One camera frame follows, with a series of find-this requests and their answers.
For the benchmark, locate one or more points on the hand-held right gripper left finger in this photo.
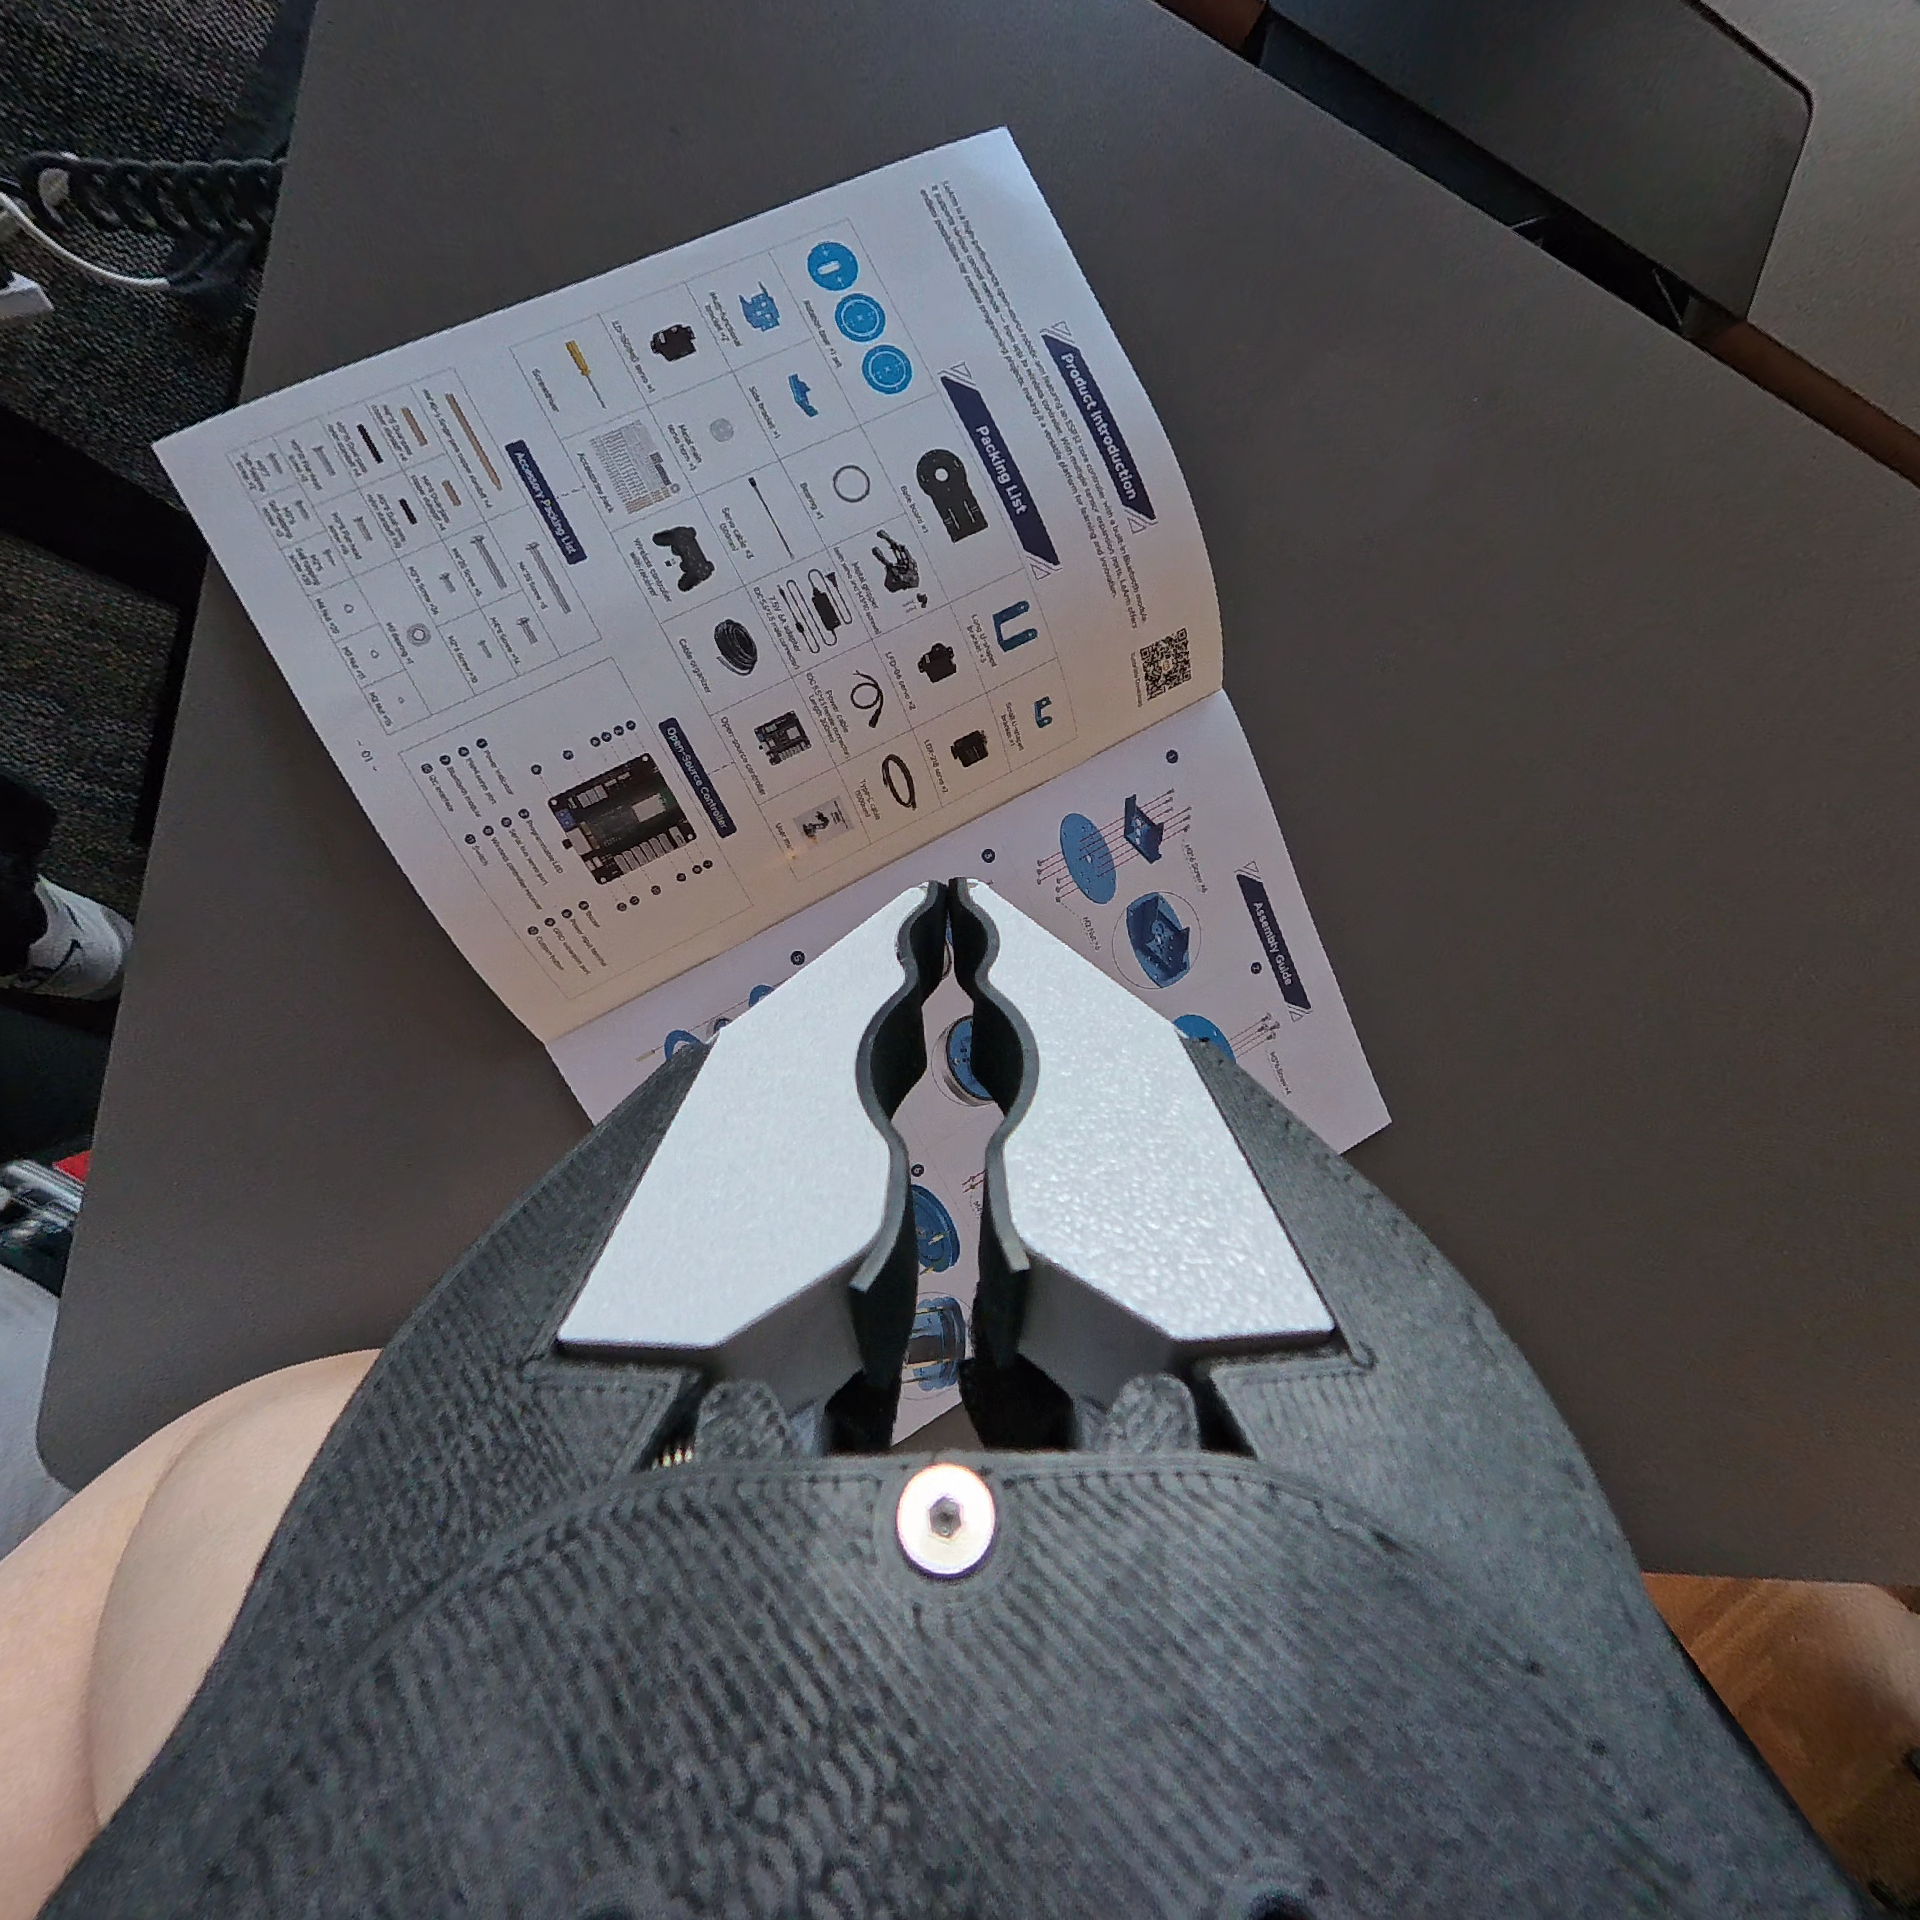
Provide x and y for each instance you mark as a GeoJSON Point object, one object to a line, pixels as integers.
{"type": "Point", "coordinates": [722, 1200]}

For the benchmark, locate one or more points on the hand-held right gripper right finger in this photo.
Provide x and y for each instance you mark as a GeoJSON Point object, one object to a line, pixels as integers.
{"type": "Point", "coordinates": [1172, 1200]}

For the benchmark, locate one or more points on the printed booklet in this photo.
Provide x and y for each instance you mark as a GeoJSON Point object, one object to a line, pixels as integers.
{"type": "Point", "coordinates": [751, 524]}

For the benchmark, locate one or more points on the person's right forearm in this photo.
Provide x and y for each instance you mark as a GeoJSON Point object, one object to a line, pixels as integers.
{"type": "Point", "coordinates": [120, 1652]}

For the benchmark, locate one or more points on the white sneaker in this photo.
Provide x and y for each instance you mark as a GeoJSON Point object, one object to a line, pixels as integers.
{"type": "Point", "coordinates": [67, 938]}

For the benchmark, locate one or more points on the person's dark trousers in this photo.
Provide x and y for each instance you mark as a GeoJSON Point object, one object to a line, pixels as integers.
{"type": "Point", "coordinates": [24, 840]}

